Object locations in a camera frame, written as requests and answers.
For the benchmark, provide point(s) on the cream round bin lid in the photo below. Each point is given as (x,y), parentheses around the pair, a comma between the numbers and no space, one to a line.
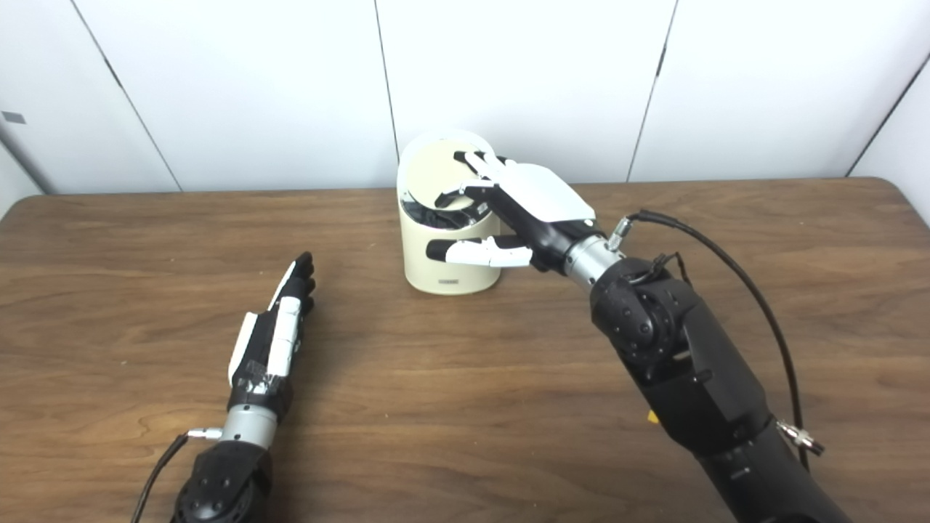
(432,171)

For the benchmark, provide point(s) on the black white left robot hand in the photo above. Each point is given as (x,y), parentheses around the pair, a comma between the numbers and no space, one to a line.
(269,363)

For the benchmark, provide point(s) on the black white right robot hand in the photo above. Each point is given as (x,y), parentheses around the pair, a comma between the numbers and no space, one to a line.
(541,200)

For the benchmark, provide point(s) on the cream-colored round bin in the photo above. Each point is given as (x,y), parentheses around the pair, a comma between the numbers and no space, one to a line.
(436,276)

